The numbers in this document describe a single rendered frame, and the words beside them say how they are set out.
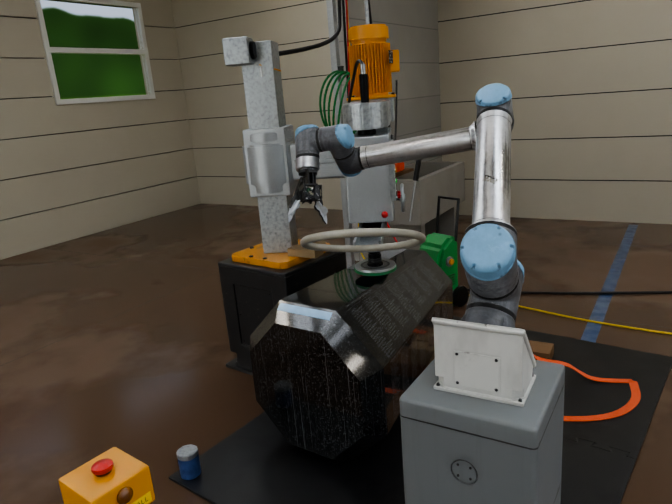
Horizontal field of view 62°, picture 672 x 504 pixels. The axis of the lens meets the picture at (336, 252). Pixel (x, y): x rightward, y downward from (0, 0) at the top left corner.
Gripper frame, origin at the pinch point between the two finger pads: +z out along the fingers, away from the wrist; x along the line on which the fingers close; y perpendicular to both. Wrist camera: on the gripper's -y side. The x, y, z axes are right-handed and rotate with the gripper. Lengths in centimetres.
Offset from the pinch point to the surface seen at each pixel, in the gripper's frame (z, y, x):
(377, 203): -19, -41, 52
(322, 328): 40, -36, 19
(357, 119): -55, -29, 37
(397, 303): 29, -49, 65
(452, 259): -7, -165, 182
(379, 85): -95, -73, 74
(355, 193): -24, -44, 42
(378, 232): 6.3, 24.1, 17.3
